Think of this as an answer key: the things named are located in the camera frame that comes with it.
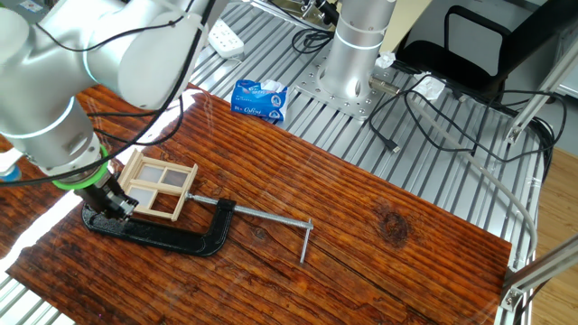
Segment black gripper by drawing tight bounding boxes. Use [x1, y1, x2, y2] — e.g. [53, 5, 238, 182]
[74, 173, 139, 222]

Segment miniature wooden sliding window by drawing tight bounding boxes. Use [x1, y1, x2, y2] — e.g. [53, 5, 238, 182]
[116, 148, 200, 222]

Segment black C-clamp with steel screw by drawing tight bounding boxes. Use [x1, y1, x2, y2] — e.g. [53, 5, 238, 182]
[80, 191, 315, 265]

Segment blue tissue pack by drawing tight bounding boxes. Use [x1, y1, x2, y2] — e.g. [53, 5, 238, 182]
[229, 79, 290, 123]

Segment glossy wood grain mat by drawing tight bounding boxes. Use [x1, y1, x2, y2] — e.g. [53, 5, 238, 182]
[0, 83, 514, 325]

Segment white power strip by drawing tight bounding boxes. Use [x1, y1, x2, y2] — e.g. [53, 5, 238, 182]
[207, 17, 246, 60]

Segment black office chair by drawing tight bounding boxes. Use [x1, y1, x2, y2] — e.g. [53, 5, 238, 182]
[395, 0, 578, 98]

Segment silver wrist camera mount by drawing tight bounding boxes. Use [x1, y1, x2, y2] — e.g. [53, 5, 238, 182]
[0, 151, 23, 182]

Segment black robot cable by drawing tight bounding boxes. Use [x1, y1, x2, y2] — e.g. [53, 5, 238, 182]
[0, 0, 218, 189]

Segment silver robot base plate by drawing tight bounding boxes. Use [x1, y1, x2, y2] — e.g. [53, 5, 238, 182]
[293, 42, 398, 123]

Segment coiled black cable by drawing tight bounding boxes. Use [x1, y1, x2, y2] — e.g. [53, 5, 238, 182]
[288, 26, 335, 56]

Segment black USB cable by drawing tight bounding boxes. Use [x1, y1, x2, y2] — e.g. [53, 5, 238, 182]
[368, 74, 568, 163]

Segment grey hose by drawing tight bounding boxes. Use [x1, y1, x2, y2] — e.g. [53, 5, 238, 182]
[406, 97, 539, 272]

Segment aluminium frame strut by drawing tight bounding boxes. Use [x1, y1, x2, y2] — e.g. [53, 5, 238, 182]
[499, 233, 578, 313]
[503, 38, 578, 145]

